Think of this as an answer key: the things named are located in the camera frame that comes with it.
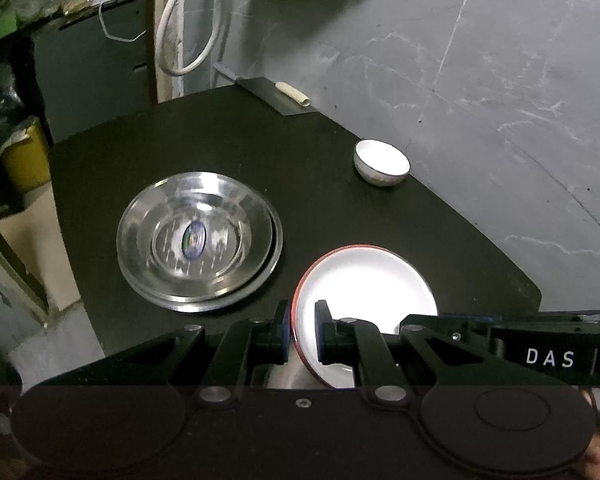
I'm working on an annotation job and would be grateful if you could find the black plastic bag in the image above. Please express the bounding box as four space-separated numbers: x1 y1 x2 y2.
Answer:
0 62 33 137

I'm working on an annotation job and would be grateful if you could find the yellow jerrycan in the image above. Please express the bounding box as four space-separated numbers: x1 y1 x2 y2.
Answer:
0 116 52 194

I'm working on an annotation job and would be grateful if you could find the door frame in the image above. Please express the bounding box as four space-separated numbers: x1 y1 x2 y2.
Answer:
144 0 187 106

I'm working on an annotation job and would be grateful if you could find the white hose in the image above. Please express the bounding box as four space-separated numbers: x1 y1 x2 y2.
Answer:
154 0 225 77

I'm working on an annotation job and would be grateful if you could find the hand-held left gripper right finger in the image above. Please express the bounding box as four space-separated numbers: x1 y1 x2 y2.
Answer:
314 300 581 407

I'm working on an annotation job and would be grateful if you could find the white cylinder piece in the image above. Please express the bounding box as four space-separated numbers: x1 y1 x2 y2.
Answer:
274 81 312 108

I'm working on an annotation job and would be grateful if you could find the kitchen cleaver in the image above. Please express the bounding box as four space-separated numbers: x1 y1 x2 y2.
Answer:
213 62 315 117

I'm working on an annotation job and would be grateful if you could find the white ceramic bowl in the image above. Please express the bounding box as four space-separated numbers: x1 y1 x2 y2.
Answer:
353 139 411 188

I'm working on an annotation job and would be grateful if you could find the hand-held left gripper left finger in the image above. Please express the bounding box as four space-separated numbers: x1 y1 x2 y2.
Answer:
40 300 291 407

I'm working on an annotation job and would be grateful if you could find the thin white cable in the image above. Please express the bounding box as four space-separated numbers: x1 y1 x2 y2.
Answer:
98 0 147 44

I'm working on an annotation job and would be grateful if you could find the black cabinet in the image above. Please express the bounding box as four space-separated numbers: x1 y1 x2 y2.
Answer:
32 0 157 145

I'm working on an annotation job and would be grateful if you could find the white plate with red rim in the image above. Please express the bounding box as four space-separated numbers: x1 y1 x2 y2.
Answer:
267 245 439 391

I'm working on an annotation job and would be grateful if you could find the stainless steel plate with sticker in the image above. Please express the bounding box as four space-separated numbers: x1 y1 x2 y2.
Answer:
117 171 274 306

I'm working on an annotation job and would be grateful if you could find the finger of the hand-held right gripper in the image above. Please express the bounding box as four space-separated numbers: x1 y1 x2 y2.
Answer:
400 312 496 353

